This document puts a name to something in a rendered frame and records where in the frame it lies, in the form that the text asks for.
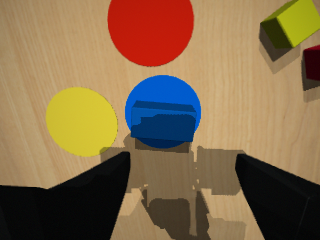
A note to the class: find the red circle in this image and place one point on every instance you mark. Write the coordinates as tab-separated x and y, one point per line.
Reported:
150	32

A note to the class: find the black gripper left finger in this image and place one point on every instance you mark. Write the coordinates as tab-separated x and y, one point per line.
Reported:
85	207

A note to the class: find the blue block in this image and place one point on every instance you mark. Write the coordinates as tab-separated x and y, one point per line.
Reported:
163	121

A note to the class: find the blue circle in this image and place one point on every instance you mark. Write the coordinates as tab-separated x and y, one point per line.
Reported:
164	89

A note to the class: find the yellow circle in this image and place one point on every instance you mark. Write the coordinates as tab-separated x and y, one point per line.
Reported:
81	121

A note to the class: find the red cube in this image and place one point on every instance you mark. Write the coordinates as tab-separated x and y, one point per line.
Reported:
312	62

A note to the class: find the olive yellow cube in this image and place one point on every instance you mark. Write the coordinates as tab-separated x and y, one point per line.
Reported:
292	23

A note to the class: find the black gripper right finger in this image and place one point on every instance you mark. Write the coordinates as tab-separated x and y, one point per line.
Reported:
285	206

